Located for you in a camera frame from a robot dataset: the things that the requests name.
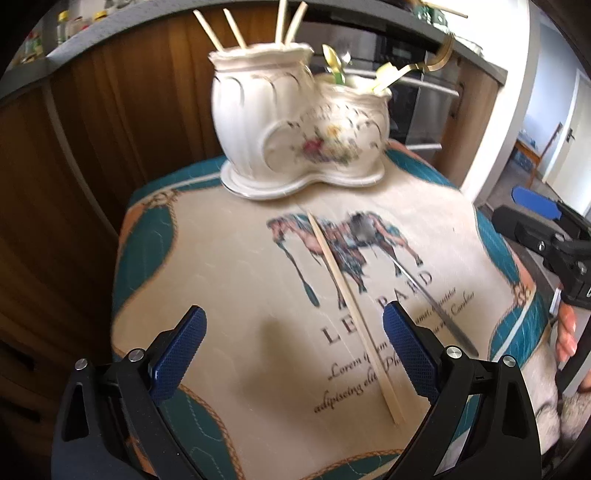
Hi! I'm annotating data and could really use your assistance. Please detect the gold metal fork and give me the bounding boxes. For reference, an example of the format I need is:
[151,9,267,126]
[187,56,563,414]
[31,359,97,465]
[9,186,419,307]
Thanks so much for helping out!
[389,34,455,87]

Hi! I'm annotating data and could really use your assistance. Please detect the yellow plastic spoon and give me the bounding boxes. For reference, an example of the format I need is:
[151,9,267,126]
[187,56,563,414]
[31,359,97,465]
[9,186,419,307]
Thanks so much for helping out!
[322,44,346,85]

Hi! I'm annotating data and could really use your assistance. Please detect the yellow green plastic fork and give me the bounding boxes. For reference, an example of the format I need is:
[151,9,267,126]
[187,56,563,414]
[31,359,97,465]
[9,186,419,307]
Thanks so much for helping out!
[370,63,399,92]

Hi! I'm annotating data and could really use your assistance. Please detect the person right hand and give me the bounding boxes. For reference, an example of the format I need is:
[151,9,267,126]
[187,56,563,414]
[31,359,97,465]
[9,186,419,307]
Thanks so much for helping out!
[555,302,578,363]

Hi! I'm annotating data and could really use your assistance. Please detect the stainless built-in oven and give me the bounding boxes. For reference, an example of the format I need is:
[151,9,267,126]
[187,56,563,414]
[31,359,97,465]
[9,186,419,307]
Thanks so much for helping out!
[297,21,461,158]

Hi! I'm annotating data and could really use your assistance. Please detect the printed quilted cushion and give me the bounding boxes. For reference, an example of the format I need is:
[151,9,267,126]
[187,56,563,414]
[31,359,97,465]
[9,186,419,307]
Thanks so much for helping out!
[111,150,559,479]

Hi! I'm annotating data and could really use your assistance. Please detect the grey speckled countertop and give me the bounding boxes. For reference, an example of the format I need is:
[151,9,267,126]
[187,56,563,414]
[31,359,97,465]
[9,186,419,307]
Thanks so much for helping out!
[0,0,509,100]

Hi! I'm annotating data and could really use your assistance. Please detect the white ceramic utensil holder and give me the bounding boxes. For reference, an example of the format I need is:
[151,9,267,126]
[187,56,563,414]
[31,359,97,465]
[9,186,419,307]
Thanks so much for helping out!
[208,43,392,200]

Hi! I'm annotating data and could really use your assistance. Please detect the wooden cabinet doors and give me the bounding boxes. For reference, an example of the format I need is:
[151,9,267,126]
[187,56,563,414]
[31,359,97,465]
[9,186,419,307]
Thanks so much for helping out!
[0,4,502,324]

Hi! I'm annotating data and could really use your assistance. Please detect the yellow mustard bottle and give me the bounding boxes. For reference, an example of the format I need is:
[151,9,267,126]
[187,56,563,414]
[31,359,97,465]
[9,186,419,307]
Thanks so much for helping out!
[93,10,108,23]

